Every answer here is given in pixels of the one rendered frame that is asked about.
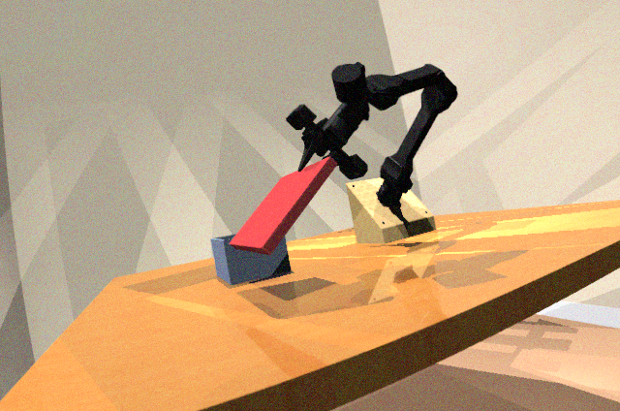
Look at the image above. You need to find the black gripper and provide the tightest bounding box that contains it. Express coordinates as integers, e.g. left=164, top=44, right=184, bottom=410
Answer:
left=286, top=104, right=368, bottom=180

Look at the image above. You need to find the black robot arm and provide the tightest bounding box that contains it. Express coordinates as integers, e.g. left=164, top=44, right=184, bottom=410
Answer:
left=331, top=62, right=458, bottom=206

